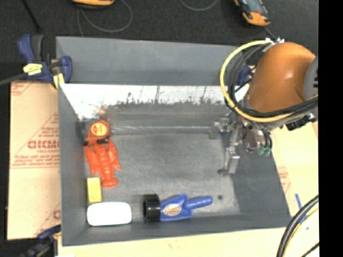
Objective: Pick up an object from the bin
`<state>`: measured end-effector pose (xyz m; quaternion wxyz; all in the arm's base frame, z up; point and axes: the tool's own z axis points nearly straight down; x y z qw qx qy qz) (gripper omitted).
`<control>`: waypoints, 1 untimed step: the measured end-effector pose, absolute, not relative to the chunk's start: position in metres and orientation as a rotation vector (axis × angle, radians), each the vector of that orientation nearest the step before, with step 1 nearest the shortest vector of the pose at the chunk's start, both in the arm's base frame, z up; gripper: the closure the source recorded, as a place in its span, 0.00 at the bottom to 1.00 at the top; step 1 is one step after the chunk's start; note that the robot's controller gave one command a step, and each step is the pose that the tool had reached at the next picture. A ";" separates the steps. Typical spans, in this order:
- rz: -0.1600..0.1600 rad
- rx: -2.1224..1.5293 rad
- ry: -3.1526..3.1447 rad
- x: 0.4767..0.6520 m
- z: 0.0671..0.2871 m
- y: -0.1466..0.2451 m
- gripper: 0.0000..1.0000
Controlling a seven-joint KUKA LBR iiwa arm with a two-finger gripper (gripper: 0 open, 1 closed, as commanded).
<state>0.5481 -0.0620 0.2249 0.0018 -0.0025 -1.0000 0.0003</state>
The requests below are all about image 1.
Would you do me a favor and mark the brown cardboard board, red print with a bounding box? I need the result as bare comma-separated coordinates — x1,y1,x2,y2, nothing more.
6,80,62,241

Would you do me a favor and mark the orange toy lobster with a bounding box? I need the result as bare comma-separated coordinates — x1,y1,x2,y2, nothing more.
84,140,122,189

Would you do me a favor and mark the red cap with yellow emblem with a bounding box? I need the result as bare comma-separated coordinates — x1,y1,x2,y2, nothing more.
85,119,112,145

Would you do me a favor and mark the white rounded block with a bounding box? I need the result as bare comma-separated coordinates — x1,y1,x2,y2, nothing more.
86,201,133,227

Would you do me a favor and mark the yellow block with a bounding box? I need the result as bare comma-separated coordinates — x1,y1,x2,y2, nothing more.
86,177,103,205

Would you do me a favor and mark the black ring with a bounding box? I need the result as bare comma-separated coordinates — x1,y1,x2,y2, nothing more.
142,193,161,223

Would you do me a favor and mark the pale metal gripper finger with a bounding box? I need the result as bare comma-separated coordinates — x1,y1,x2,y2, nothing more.
218,147,241,176
208,118,233,140

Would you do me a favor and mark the black cylinder on white bracket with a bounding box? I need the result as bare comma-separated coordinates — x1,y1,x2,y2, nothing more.
285,113,316,131

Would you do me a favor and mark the grey metal bin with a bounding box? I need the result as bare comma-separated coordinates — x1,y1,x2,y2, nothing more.
55,36,293,246

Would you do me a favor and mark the blue toy tool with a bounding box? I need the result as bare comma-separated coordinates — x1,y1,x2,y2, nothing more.
159,193,214,222

